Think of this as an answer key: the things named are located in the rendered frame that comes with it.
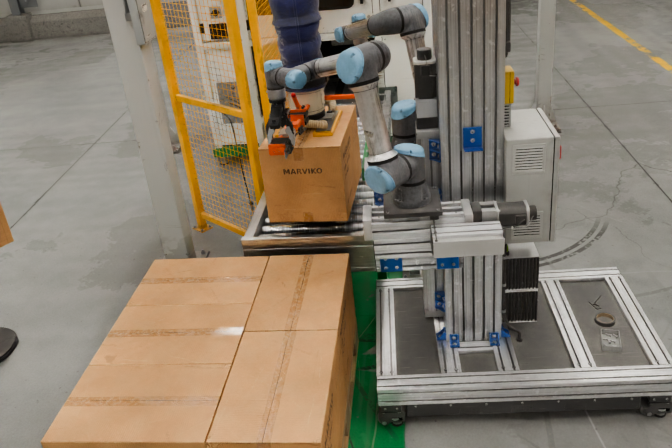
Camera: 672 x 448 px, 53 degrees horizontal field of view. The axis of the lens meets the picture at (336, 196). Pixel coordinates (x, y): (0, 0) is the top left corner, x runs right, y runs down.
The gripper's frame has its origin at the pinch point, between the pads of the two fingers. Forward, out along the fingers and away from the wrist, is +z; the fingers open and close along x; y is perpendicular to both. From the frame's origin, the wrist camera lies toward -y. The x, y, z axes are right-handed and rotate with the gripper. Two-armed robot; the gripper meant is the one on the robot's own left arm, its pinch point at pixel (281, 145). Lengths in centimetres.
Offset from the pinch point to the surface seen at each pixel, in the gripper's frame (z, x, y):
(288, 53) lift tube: -26, 4, 50
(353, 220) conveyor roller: 67, -19, 57
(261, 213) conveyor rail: 62, 30, 55
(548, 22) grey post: 24, -154, 314
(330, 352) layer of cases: 67, -23, -53
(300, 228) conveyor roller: 67, 8, 48
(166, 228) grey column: 91, 105, 93
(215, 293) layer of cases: 67, 37, -12
